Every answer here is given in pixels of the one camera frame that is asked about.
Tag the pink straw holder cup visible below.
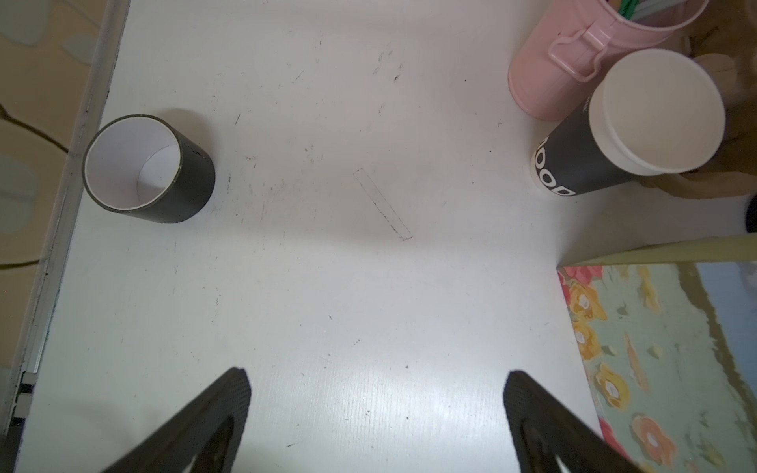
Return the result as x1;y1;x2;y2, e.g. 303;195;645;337
508;0;708;121

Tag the grey tape roll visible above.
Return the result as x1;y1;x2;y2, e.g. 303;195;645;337
82;114;216;224

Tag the brown pulp cup carrier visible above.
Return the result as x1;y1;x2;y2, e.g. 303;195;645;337
640;1;756;199

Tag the remaining black paper cup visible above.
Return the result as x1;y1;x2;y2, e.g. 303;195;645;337
530;49;727;197

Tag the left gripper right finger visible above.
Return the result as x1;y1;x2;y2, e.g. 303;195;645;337
504;371;640;472

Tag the black plastic cup lid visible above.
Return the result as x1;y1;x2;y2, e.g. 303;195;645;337
745;196;757;234

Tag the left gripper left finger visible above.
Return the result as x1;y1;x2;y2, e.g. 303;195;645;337
106;368;252;472

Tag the white green paper bag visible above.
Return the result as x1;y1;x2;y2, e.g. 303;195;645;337
557;234;756;472

